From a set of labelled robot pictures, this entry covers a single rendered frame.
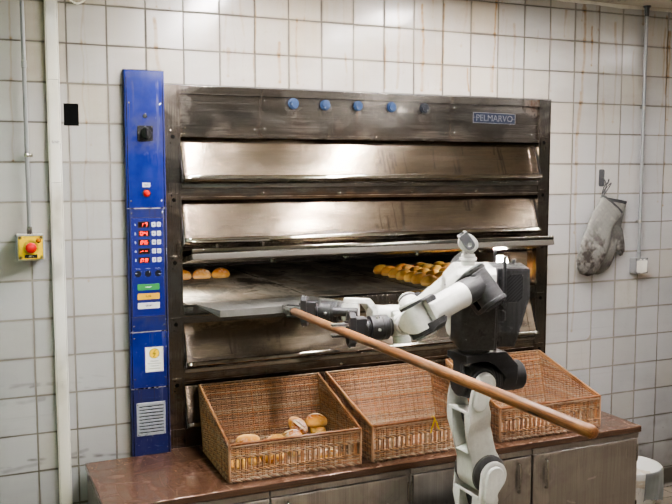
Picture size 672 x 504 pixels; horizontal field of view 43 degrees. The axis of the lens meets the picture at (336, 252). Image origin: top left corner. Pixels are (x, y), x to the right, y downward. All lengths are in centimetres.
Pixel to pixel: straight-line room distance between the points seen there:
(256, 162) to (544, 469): 183
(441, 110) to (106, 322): 180
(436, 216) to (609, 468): 140
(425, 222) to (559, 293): 88
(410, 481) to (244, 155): 152
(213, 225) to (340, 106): 79
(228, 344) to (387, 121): 124
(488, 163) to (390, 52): 73
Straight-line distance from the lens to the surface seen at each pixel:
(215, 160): 361
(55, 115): 348
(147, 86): 353
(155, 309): 356
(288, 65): 374
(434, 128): 405
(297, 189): 373
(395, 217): 394
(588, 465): 410
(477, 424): 320
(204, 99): 363
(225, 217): 364
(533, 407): 206
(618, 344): 480
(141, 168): 351
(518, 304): 309
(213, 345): 368
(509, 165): 425
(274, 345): 376
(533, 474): 391
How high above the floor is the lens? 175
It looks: 5 degrees down
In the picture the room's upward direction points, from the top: straight up
